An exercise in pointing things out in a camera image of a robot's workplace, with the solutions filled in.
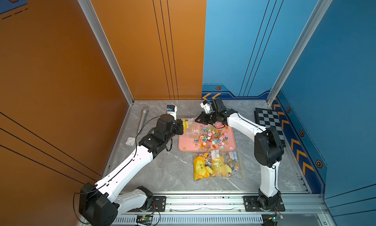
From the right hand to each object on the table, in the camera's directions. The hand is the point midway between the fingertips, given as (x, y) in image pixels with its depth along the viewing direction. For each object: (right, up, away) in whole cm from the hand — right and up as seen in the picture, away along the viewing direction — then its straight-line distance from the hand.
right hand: (196, 119), depth 91 cm
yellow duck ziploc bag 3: (+17, -25, -8) cm, 32 cm away
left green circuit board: (-26, -49, -19) cm, 58 cm away
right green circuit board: (+38, -47, -21) cm, 63 cm away
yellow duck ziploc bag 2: (+2, -28, -10) cm, 30 cm away
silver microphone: (-39, +5, +20) cm, 44 cm away
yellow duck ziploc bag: (-6, -2, -10) cm, 11 cm away
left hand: (-9, +2, -13) cm, 16 cm away
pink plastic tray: (+3, -12, +6) cm, 14 cm away
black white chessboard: (+53, +1, +15) cm, 55 cm away
